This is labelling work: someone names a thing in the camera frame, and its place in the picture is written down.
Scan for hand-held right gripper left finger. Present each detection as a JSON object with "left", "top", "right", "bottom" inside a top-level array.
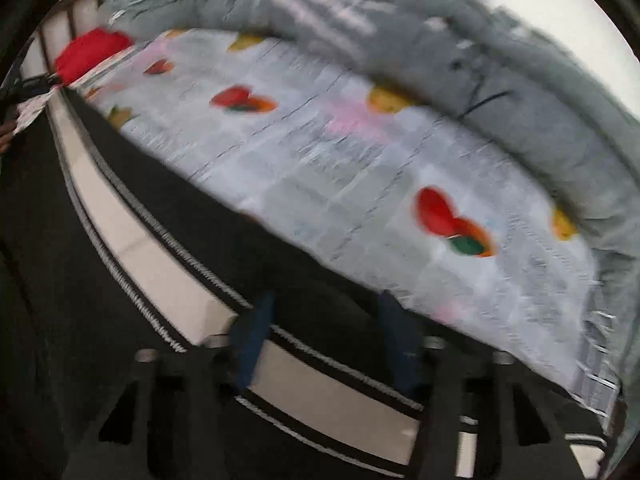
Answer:
[{"left": 60, "top": 290, "right": 278, "bottom": 480}]

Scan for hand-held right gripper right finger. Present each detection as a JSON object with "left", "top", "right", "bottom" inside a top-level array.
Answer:
[{"left": 377, "top": 290, "right": 591, "bottom": 480}]

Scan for black pants with white stripe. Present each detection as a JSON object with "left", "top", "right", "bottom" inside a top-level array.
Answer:
[{"left": 0, "top": 85, "right": 613, "bottom": 480}]

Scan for clear fruit print bed cover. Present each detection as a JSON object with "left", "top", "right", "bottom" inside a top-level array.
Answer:
[{"left": 75, "top": 27, "right": 601, "bottom": 401}]

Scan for grey flower print quilt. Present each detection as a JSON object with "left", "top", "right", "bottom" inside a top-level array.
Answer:
[{"left": 97, "top": 0, "right": 640, "bottom": 461}]

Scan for red pillow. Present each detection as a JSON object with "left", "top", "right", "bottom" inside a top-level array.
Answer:
[{"left": 54, "top": 28, "right": 135, "bottom": 83}]

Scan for dark wooden slatted headboard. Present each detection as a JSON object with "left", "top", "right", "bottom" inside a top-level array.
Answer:
[{"left": 15, "top": 0, "right": 198, "bottom": 88}]

